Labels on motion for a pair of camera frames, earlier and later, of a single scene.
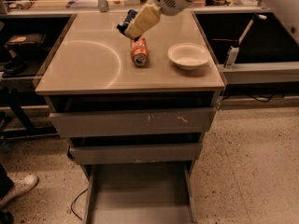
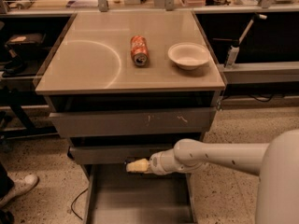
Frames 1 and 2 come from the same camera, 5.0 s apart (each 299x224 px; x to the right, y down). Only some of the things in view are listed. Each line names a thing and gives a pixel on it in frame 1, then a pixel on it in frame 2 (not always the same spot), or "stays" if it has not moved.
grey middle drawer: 136,153 stays
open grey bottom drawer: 140,193 stays
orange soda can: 139,52 stays
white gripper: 167,1 → 156,163
